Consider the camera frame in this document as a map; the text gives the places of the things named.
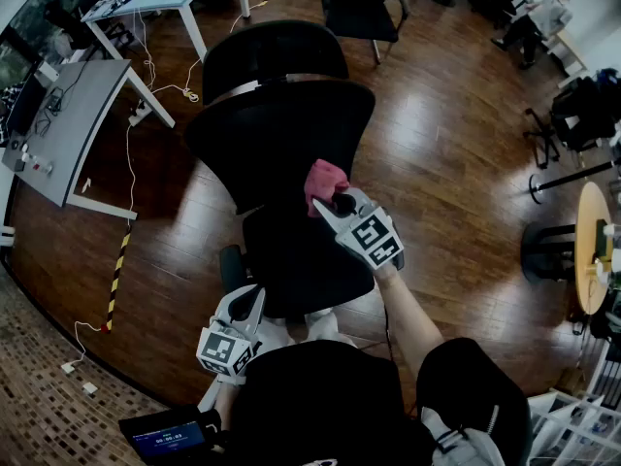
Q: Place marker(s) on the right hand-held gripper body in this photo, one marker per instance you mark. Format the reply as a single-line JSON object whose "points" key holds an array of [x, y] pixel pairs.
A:
{"points": [[373, 236]]}

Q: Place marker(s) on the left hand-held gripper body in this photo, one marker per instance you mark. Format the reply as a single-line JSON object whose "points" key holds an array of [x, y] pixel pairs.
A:
{"points": [[218, 350]]}

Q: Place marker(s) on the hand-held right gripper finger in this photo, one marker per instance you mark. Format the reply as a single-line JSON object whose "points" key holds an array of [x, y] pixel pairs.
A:
{"points": [[329, 217], [345, 202]]}

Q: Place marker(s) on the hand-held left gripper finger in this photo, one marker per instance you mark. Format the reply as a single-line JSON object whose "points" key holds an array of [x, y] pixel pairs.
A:
{"points": [[224, 308], [257, 313]]}

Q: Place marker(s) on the pink cloth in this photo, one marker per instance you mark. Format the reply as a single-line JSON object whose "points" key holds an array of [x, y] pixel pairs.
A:
{"points": [[325, 180]]}

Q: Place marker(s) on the person's left forearm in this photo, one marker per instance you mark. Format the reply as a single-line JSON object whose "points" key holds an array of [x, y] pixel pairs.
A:
{"points": [[225, 406]]}

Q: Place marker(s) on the grey shoulder bag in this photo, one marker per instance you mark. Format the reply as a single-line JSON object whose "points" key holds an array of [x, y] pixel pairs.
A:
{"points": [[461, 442]]}

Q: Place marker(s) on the person's right forearm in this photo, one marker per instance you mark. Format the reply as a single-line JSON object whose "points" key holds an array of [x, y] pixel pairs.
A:
{"points": [[407, 318]]}

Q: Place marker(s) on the black chair armrest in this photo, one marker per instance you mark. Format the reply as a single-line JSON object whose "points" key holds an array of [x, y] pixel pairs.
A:
{"points": [[233, 265]]}

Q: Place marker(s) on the black chair seat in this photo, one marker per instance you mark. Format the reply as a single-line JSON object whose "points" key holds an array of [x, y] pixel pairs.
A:
{"points": [[301, 265]]}

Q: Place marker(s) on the person's light trousers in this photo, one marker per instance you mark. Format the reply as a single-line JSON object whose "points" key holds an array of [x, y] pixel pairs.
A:
{"points": [[320, 325]]}

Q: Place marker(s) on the black device with blue screen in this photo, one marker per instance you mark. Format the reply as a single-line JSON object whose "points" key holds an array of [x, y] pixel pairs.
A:
{"points": [[165, 437]]}

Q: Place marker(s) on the person's black shirt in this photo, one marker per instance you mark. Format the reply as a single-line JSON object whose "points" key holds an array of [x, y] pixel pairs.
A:
{"points": [[330, 396]]}

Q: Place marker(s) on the black mesh chair headrest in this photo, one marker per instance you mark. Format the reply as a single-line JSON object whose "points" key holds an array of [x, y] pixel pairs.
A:
{"points": [[271, 51]]}

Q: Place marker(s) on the black visitor chair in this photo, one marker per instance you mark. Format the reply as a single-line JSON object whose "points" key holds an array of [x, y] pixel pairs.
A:
{"points": [[359, 12]]}

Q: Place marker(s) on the white power strip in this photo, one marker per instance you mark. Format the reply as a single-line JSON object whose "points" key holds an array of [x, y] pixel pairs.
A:
{"points": [[138, 113]]}

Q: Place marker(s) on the round wooden table black base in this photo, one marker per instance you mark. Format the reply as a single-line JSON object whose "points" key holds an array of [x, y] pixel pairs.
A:
{"points": [[589, 241]]}

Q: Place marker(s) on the grey desk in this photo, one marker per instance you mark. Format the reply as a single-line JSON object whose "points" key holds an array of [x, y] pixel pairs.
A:
{"points": [[73, 124]]}

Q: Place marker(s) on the black swivel office chair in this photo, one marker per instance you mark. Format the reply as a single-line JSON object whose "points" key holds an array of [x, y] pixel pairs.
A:
{"points": [[582, 114]]}

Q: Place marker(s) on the white desk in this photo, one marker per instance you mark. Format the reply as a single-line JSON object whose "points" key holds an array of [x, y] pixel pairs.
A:
{"points": [[572, 51]]}

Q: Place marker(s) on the black monitor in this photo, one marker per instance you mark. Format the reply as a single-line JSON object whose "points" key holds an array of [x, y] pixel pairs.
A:
{"points": [[24, 105]]}

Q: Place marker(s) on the black stanchion post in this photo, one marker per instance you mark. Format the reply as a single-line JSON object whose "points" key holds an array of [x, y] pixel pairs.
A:
{"points": [[572, 178]]}

